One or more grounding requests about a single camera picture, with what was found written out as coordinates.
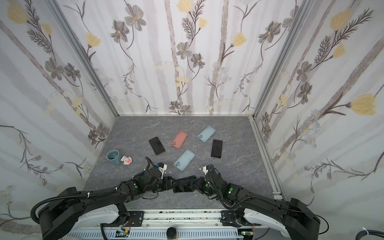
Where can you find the small pink white toy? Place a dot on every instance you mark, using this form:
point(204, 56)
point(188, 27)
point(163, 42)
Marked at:
point(126, 160)

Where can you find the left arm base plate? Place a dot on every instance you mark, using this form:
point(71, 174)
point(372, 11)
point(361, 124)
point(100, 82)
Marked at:
point(135, 218)

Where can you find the black phone far left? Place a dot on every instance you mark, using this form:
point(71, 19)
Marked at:
point(157, 146)

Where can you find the pink phone case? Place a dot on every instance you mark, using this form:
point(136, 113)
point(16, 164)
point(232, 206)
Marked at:
point(179, 139)

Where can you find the light blue case far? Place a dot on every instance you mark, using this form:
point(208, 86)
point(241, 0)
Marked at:
point(206, 134)

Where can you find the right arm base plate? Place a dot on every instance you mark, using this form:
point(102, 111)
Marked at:
point(232, 219)

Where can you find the black round knob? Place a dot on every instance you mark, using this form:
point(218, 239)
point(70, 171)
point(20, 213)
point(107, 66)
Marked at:
point(171, 233)

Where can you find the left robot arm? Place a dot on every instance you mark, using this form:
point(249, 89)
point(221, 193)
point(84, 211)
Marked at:
point(58, 215)

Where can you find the black phone case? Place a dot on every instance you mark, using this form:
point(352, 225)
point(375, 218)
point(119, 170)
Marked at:
point(184, 185)

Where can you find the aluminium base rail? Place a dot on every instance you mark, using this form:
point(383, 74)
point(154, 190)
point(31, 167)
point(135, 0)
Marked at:
point(191, 224)

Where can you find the black phone far right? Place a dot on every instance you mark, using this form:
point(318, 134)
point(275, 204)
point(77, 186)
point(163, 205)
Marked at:
point(217, 147)

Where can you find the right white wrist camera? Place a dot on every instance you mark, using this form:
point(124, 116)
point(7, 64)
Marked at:
point(205, 169)

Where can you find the light blue case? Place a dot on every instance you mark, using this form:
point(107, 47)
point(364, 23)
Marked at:
point(206, 134)
point(183, 161)

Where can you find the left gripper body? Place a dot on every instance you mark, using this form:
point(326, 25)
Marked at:
point(161, 185)

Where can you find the black phone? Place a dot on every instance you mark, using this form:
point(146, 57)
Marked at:
point(217, 147)
point(157, 146)

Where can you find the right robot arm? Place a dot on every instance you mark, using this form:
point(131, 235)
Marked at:
point(297, 219)

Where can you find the light blue case centre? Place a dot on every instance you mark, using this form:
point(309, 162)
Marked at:
point(183, 161)

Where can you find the teal ceramic cup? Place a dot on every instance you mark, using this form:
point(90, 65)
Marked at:
point(114, 157)

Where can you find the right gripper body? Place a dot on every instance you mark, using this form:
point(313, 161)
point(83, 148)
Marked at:
point(201, 183)

